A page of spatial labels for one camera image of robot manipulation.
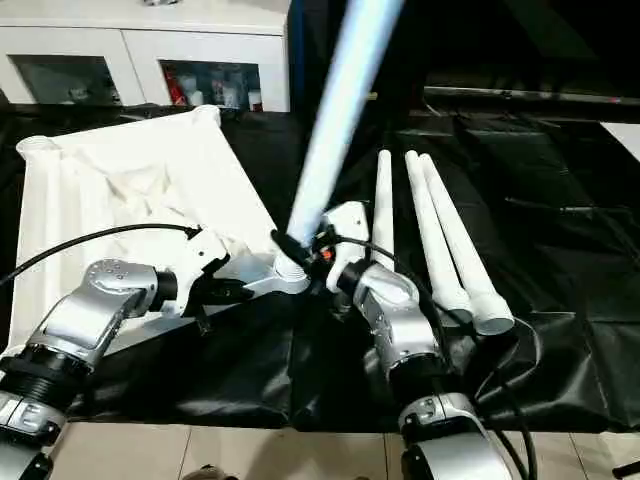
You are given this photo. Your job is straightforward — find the dark metal rail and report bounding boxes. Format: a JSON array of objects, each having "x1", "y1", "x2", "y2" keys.
[{"x1": 424, "y1": 85, "x2": 640, "y2": 106}]

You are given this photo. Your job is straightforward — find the black work mat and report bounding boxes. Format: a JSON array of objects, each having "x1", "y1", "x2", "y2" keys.
[{"x1": 0, "y1": 102, "x2": 640, "y2": 434}]

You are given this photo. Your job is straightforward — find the white plastic table leg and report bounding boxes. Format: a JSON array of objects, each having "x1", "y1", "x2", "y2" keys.
[
  {"x1": 417, "y1": 152, "x2": 516, "y2": 337},
  {"x1": 403, "y1": 148, "x2": 475, "y2": 329},
  {"x1": 368, "y1": 148, "x2": 397, "y2": 271},
  {"x1": 272, "y1": 0, "x2": 406, "y2": 291}
]

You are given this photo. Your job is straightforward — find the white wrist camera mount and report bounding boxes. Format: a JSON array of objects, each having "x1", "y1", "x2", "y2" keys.
[
  {"x1": 319, "y1": 199, "x2": 374, "y2": 294},
  {"x1": 172, "y1": 227, "x2": 232, "y2": 319}
]

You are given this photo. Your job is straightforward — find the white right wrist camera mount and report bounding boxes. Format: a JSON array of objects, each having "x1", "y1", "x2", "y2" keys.
[{"x1": 319, "y1": 199, "x2": 374, "y2": 294}]

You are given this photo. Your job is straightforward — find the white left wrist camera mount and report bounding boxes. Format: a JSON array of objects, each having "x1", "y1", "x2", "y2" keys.
[{"x1": 172, "y1": 227, "x2": 232, "y2": 319}]

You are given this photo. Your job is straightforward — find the black box with yellow label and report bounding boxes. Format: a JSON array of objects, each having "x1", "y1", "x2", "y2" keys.
[{"x1": 288, "y1": 0, "x2": 426, "y2": 116}]

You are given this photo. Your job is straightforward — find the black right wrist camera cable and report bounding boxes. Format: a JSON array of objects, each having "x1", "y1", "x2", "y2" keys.
[{"x1": 312, "y1": 227, "x2": 544, "y2": 480}]

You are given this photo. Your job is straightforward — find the white flat board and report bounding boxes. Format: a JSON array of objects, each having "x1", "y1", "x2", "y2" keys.
[{"x1": 599, "y1": 121, "x2": 640, "y2": 164}]

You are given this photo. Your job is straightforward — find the white glass-door cabinet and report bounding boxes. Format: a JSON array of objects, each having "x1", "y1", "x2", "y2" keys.
[{"x1": 0, "y1": 0, "x2": 291, "y2": 114}]

